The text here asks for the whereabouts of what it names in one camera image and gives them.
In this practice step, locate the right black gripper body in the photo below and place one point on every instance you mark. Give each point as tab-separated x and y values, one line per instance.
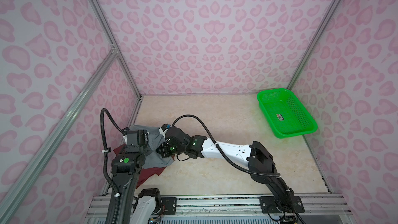
171	148

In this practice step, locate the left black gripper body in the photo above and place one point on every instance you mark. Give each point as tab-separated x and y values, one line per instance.
146	149

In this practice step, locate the grey long sleeve shirt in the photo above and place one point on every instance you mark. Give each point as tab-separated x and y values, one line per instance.
155	139

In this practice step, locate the maroon long sleeve shirt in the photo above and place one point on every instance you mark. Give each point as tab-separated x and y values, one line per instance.
145	173

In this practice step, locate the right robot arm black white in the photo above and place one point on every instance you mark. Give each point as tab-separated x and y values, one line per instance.
253	159

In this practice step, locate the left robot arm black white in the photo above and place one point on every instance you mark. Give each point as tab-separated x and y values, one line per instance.
125	173

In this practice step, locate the green plastic basket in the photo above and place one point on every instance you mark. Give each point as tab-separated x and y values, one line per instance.
285	114

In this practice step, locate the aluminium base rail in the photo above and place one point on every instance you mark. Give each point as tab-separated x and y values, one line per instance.
238	209

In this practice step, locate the left rear aluminium frame post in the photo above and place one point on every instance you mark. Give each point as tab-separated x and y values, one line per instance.
95	4

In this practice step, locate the aluminium frame post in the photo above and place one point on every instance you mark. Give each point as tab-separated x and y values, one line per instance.
325	21
95	4

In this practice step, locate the left aluminium frame diagonal strut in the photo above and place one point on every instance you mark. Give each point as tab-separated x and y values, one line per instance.
21	188

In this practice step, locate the right rear aluminium frame post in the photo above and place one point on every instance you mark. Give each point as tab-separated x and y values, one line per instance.
325	21

